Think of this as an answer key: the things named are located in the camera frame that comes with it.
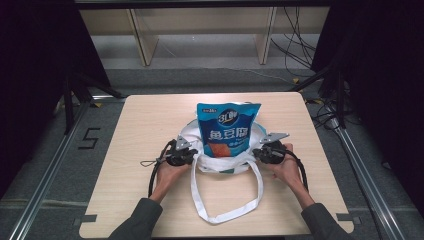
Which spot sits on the black metal stand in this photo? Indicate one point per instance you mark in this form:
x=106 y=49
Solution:
x=69 y=103
x=340 y=100

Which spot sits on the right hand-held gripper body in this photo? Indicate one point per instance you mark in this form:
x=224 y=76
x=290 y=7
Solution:
x=275 y=151

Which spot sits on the light wooden shelf unit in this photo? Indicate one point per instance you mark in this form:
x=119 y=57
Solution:
x=146 y=43

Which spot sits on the aluminium floor rail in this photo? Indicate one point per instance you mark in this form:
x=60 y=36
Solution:
x=366 y=180
x=50 y=173

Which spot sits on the person's right hand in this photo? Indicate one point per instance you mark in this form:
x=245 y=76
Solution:
x=288 y=173

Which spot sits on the grey tape strip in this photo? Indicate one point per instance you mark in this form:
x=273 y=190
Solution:
x=87 y=219
x=350 y=218

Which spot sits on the black curtain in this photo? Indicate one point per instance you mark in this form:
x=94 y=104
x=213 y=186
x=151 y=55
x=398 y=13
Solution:
x=33 y=83
x=383 y=83

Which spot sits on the blue snack packet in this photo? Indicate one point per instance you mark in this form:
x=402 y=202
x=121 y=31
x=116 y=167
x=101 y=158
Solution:
x=228 y=130

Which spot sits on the yellow tape piece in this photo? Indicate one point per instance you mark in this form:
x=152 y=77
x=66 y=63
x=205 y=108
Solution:
x=316 y=101
x=97 y=104
x=295 y=80

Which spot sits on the white teal orange tote bag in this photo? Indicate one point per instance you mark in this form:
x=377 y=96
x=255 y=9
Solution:
x=233 y=165

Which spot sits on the person's left hand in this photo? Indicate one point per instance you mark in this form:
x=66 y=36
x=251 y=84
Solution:
x=168 y=180

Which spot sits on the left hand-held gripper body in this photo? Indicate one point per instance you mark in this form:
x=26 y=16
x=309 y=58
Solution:
x=178 y=155

